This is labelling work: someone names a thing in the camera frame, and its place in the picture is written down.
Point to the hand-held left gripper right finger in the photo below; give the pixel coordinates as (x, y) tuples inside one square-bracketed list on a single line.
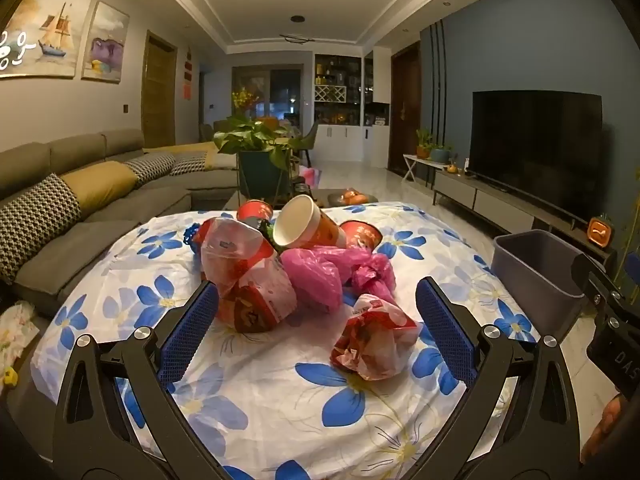
[(445, 330)]

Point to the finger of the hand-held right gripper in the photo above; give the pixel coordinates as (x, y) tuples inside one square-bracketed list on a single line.
[(587, 275)]

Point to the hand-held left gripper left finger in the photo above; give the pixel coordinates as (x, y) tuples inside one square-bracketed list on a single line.
[(187, 330)]

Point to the grey trash bin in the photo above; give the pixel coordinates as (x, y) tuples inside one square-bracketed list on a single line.
[(535, 270)]

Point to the large clear red-print plastic bag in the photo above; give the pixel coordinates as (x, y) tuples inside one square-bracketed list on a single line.
[(240, 270)]

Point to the blue foam net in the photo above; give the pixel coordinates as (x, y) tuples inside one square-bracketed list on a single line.
[(191, 235)]

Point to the red paper cup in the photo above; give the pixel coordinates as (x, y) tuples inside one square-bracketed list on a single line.
[(362, 235), (255, 210)]

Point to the pink plastic bag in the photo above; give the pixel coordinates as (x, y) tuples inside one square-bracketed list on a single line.
[(312, 275)]

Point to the orange white paper cup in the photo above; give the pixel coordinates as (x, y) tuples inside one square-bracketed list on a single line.
[(312, 225)]

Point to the person's right hand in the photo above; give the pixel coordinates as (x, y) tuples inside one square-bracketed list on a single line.
[(602, 425)]

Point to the grey TV cabinet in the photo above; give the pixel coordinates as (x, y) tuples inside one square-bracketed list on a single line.
[(500, 200)]

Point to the blue floral tablecloth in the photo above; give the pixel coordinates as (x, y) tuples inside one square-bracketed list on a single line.
[(280, 410)]

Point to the black television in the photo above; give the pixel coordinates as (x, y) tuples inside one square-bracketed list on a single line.
[(535, 155)]

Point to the grey sofa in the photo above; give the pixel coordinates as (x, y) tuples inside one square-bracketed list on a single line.
[(150, 200)]

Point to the orange fruit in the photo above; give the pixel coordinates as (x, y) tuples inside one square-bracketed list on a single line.
[(355, 196)]

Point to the small orange ornament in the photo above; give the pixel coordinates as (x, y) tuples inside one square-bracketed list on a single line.
[(452, 168)]

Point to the small houndstooth pillow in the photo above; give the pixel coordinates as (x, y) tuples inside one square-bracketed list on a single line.
[(150, 167), (190, 162)]

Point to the yellow pillow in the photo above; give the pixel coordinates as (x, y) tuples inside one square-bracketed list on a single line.
[(220, 160), (100, 187)]

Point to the floral cloth on floor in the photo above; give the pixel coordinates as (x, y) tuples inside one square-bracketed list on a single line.
[(17, 330)]

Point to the white folding side table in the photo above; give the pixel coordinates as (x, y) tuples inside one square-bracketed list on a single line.
[(417, 160)]

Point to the plant in blue pot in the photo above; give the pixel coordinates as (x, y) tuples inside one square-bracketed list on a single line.
[(441, 154)]

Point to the dark coffee table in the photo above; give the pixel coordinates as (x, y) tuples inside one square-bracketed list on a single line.
[(325, 197)]

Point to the plant in orange pot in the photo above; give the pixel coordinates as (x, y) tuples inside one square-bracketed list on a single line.
[(424, 147)]

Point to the large houndstooth pillow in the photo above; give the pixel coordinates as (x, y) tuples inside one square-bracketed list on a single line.
[(35, 220)]

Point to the green pothos plant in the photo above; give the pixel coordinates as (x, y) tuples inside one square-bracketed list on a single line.
[(250, 135)]

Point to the orange dining chair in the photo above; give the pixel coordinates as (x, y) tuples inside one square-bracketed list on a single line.
[(267, 122)]

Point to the dark brown door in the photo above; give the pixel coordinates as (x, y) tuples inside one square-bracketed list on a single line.
[(405, 110)]

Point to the grey dining chair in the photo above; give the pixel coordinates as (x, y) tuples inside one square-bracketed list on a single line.
[(310, 142)]

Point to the yellow flowers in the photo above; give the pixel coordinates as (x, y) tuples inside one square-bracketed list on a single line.
[(245, 97)]

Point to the white display cabinet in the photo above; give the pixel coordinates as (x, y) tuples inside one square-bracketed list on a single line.
[(345, 110)]

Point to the light wooden door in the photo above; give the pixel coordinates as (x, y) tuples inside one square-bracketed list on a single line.
[(159, 90)]

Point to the glass balcony door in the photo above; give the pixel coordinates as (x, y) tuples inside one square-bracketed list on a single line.
[(280, 97)]

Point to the purple painting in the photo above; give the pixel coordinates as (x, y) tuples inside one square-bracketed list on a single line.
[(106, 42)]

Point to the sailboat painting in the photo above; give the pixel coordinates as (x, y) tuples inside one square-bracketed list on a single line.
[(50, 30)]

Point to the red wall decorations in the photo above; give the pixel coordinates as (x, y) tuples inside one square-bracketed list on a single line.
[(188, 72)]

